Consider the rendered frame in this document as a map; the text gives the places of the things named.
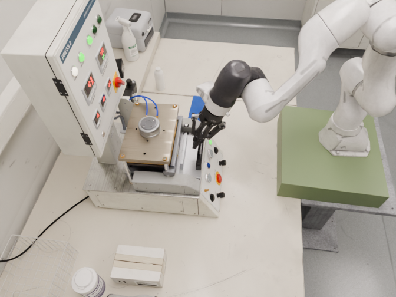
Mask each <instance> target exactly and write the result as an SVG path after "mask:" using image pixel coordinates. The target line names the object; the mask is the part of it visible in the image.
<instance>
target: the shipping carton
mask: <svg viewBox="0 0 396 297"><path fill-rule="evenodd" d="M166 261H167V254H166V250H165V249H163V248H156V247H143V246H130V245H118V246H117V251H116V254H115V258H114V262H113V268H112V271H111V276H110V278H111V279H112V280H113V281H114V282H115V283H120V284H126V285H138V286H151V287H157V288H162V287H163V281H164V273H165V269H166Z"/></svg>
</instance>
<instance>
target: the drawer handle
mask: <svg viewBox="0 0 396 297"><path fill-rule="evenodd" d="M203 145H204V141H203V142H202V143H199V145H198V150H197V160H196V170H201V169H202V155H203Z"/></svg>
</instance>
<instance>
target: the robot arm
mask: <svg viewBox="0 0 396 297"><path fill-rule="evenodd" d="M359 29H360V30H361V31H362V33H363V34H364V35H365V36H366V38H368V39H369V44H368V46H367V48H366V50H365V52H364V54H363V57H362V58H360V57H355V58H352V59H350V60H348V61H347V62H345V63H344V64H343V66H342V67H341V69H340V72H339V73H340V77H341V96H340V102H339V104H338V106H337V108H336V110H335V112H334V113H333V114H332V115H331V117H330V119H329V121H328V123H327V125H326V126H325V127H324V128H323V129H322V130H321V131H320V132H319V142H320V143H321V144H322V145H323V146H324V147H325V148H326V149H327V150H328V151H329V152H330V153H331V154H332V155H333V156H345V157H366V156H367V155H368V154H369V152H370V140H369V138H368V132H367V129H366V128H365V127H364V123H363V122H362V121H363V119H364V118H365V116H366V115H367V113H368V114H369V115H371V116H372V117H383V116H385V115H387V114H389V113H391V112H392V110H393V109H394V107H395V106H396V95H395V76H396V0H336V1H334V2H333V3H331V4H330V5H328V6H326V7H325V8H324V9H322V10H320V11H319V12H317V14H315V15H314V16H313V17H312V18H310V19H309V20H308V21H307V23H306V24H305V25H304V26H303V27H302V28H301V30H300V33H299V36H298V51H299V65H298V69H297V70H296V72H295V73H294V75H292V76H291V77H290V78H289V79H288V80H287V81H286V82H285V83H284V84H282V85H281V86H280V87H279V88H278V89H277V90H276V91H275V92H274V90H273V88H272V87H271V85H270V84H269V81H268V79H267V78H266V76H265V74H264V73H263V71H262V70H261V69H260V68H259V67H250V66H249V65H248V64H247V63H246V62H244V61H242V60H231V61H229V62H228V63H227V64H226V65H225V66H224V67H223V68H222V69H221V71H220V73H219V75H218V77H217V79H216V81H215V83H213V82H212V81H208V82H204V83H203V84H200V85H198V86H197V87H196V91H197V93H198V94H199V96H201V98H202V100H203V101H204V102H205V105H204V107H203V109H202V111H201V112H199V113H198V114H195V113H192V116H191V120H192V133H191V135H193V136H194V137H193V147H192V148H193V149H197V146H198V145H199V143H202V142H203V141H205V139H208V140H210V139H211V138H212V137H213V136H215V135H216V134H217V133H218V132H219V131H220V130H223V129H225V128H226V122H223V121H222V119H223V117H224V116H225V115H227V116H230V114H229V111H230V110H231V108H232V107H233V106H234V104H235V102H236V100H237V98H242V100H243V102H244V104H245V106H246V108H247V111H248V114H249V117H250V118H251V119H252V120H254V121H257V122H258V123H266V122H269V121H271V120H273V119H274V118H275V117H276V116H277V115H278V114H279V113H280V112H281V111H282V110H283V108H284V107H285V106H286V105H287V104H288V103H289V102H290V101H291V100H293V99H294V98H295V97H296V96H297V95H298V94H299V93H300V92H301V91H302V90H303V89H304V88H305V87H306V86H307V85H309V84H310V83H311V82H312V81H313V80H314V79H315V78H316V77H317V76H318V75H319V74H320V73H321V72H322V71H323V70H324V69H325V67H326V61H327V59H328V58H329V56H330V55H331V53H332V52H333V51H334V50H336V49H337V48H338V47H339V46H340V45H341V44H343V43H344V42H345V41H346V40H348V39H349V38H350V37H352V36H353V35H354V34H355V33H356V32H357V31H358V30H359ZM198 118H199V119H200V122H201V123H200V125H199V126H198V128H197V130H195V127H196V121H197V119H198ZM205 126H206V128H205V130H204V132H203V134H202V133H201V132H202V130H203V128H204V127H205ZM213 126H216V127H215V128H213V129H212V127H213ZM210 130H211V131H210Z"/></svg>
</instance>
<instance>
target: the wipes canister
mask: <svg viewBox="0 0 396 297"><path fill-rule="evenodd" d="M71 286H72V288H73V290H74V291H75V292H76V293H79V294H80V295H82V296H83V297H102V296H103V295H104V294H105V291H106V283H105V281H104V279H103V278H101V277H100V276H99V275H98V274H97V273H96V271H95V270H94V269H93V268H90V267H84V268H81V269H79V270H77V271H76V273H75V274H74V276H73V277H72V281H71Z"/></svg>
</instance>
